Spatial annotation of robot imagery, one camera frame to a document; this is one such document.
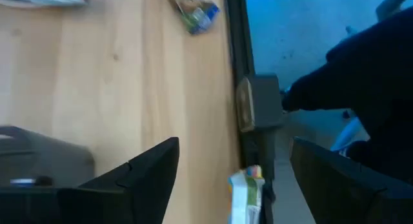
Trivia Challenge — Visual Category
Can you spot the green blue granola bar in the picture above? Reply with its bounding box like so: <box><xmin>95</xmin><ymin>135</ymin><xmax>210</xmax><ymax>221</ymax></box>
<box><xmin>163</xmin><ymin>0</ymin><xmax>221</xmax><ymax>36</ymax></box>

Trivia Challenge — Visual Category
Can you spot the grey bracket on table edge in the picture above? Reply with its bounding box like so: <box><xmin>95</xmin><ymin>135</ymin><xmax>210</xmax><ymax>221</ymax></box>
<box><xmin>235</xmin><ymin>74</ymin><xmax>284</xmax><ymax>134</ymax></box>

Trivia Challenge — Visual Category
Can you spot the grey translucent plastic bin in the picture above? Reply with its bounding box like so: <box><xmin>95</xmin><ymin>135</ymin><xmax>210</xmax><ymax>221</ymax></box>
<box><xmin>0</xmin><ymin>125</ymin><xmax>96</xmax><ymax>189</ymax></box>

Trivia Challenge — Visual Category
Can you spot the blue purple Quaker granola bar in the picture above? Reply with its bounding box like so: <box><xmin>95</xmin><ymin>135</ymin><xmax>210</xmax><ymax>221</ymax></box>
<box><xmin>9</xmin><ymin>178</ymin><xmax>36</xmax><ymax>188</ymax></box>

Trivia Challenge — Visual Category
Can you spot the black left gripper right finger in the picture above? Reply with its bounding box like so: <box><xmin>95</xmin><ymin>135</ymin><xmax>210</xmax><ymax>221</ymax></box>
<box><xmin>289</xmin><ymin>136</ymin><xmax>413</xmax><ymax>224</ymax></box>

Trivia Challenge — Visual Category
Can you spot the person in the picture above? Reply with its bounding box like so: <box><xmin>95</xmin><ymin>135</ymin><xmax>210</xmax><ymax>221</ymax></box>
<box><xmin>281</xmin><ymin>6</ymin><xmax>413</xmax><ymax>183</ymax></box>

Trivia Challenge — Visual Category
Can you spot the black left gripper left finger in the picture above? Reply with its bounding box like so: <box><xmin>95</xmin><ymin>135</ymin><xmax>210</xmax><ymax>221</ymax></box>
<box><xmin>56</xmin><ymin>136</ymin><xmax>180</xmax><ymax>224</ymax></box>

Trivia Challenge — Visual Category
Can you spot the white green multicolour granola bar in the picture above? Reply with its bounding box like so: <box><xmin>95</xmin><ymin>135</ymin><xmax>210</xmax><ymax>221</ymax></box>
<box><xmin>228</xmin><ymin>165</ymin><xmax>266</xmax><ymax>224</ymax></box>

